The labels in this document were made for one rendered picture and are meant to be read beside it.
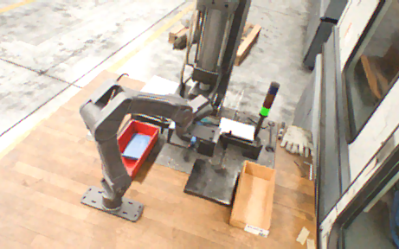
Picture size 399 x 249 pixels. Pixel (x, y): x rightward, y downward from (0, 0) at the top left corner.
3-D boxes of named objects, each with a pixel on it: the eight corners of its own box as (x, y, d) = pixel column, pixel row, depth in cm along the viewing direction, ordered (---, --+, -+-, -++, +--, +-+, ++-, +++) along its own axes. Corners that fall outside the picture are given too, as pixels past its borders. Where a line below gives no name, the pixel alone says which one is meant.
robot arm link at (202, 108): (199, 102, 103) (194, 78, 93) (215, 117, 98) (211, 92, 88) (172, 122, 100) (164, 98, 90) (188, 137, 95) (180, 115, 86)
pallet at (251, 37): (200, 16, 488) (202, 7, 478) (259, 35, 468) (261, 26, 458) (167, 41, 399) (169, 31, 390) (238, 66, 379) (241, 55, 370)
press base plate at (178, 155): (108, 151, 120) (107, 146, 118) (155, 90, 158) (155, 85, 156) (267, 205, 112) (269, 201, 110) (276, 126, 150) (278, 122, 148)
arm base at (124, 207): (88, 171, 97) (76, 187, 92) (145, 191, 95) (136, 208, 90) (90, 186, 103) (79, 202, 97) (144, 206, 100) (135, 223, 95)
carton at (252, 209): (228, 226, 100) (234, 213, 95) (240, 173, 119) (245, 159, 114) (265, 239, 99) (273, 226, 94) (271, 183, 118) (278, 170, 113)
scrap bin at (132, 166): (101, 171, 108) (100, 160, 104) (131, 130, 127) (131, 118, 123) (131, 181, 107) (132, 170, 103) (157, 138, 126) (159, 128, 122)
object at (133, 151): (120, 159, 113) (120, 154, 111) (133, 133, 125) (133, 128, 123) (138, 163, 113) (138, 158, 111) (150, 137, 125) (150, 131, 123)
